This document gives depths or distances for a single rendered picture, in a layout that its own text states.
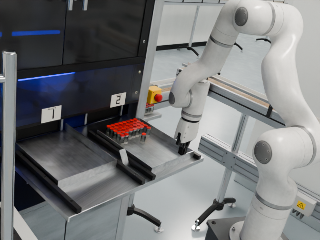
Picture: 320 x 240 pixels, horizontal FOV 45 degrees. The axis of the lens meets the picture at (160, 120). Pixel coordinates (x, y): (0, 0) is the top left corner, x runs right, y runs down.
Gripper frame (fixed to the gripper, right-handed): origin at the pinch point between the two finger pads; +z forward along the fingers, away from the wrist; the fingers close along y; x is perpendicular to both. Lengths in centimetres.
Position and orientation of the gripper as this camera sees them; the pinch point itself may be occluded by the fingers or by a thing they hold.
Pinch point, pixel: (182, 150)
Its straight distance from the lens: 162.1
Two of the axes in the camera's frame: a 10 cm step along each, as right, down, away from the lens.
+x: 7.1, 4.2, -5.7
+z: -1.8, 8.9, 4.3
